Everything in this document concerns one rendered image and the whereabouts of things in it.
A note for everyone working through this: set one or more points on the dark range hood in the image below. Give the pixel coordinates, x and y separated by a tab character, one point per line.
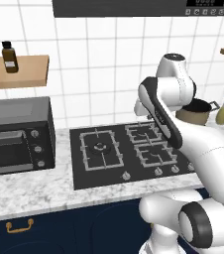
124	8

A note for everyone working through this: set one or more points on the black gas hob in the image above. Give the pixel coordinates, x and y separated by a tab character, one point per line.
100	155

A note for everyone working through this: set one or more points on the navy cupboard door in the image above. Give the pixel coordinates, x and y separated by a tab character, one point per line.
114	228

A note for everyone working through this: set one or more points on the navy drawer front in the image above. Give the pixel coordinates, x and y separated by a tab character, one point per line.
44	238

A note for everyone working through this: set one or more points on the silver hob knob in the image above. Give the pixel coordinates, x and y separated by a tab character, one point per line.
191	166
126	175
175	168
158	171

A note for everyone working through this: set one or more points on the silver toaster oven knob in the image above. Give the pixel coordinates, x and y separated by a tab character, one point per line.
41	163
38	149
34	133

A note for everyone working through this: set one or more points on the brown glass bottle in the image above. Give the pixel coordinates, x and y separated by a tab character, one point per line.
10	59

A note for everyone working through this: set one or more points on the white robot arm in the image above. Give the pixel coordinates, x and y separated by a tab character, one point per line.
213	155

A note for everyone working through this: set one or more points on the black toaster oven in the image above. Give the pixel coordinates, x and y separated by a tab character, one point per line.
15	139

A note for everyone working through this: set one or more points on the beige cooking pot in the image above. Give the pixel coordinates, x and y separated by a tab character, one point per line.
196	114

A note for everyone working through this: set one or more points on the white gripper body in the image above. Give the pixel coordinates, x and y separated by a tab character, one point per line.
139	108

